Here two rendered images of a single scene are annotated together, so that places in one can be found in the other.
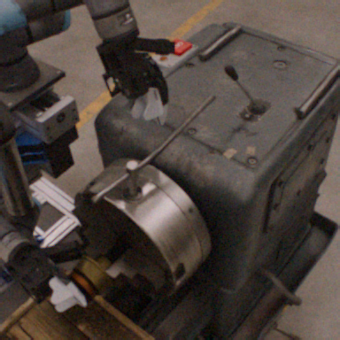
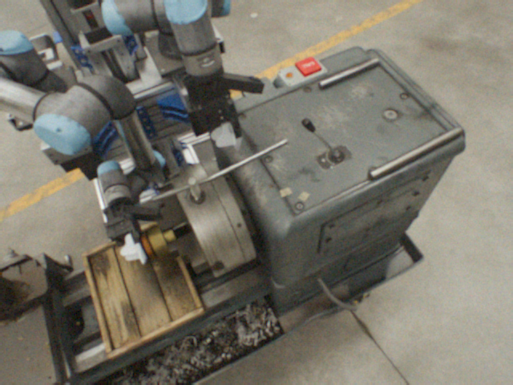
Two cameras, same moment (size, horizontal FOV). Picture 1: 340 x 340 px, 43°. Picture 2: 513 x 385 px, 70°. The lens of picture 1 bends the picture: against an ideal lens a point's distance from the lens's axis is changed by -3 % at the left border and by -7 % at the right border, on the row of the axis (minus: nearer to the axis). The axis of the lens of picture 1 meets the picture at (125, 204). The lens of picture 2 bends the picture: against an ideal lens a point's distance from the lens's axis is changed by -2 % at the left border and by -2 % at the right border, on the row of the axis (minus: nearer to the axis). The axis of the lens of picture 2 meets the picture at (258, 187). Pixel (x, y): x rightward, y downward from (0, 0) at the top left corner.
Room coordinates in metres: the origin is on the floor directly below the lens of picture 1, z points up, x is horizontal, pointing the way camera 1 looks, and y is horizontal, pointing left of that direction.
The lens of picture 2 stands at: (0.19, -0.31, 2.02)
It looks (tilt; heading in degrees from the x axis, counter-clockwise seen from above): 59 degrees down; 18
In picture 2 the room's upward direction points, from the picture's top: 7 degrees counter-clockwise
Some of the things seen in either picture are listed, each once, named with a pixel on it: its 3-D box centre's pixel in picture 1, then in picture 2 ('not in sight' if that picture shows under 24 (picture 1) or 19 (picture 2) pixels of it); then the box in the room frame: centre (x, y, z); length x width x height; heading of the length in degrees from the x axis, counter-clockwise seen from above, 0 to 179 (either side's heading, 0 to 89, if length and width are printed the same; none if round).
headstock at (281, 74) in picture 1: (228, 139); (325, 161); (0.88, -0.32, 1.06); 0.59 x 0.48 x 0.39; 128
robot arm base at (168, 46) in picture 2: (13, 65); (176, 34); (1.23, 0.26, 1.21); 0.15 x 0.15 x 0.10
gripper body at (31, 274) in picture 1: (34, 271); (123, 221); (0.55, 0.23, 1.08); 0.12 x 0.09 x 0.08; 37
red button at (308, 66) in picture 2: (177, 48); (308, 67); (1.07, -0.23, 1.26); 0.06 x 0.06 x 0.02; 38
